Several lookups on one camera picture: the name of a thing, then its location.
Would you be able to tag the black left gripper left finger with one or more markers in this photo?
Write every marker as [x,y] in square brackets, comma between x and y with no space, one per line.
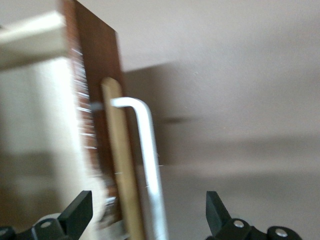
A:
[77,215]

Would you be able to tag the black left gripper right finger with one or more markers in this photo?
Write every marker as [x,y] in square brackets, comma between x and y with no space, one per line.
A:
[217,212]

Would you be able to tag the wooden drawer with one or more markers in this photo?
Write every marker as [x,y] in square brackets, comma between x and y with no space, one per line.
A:
[100,62]

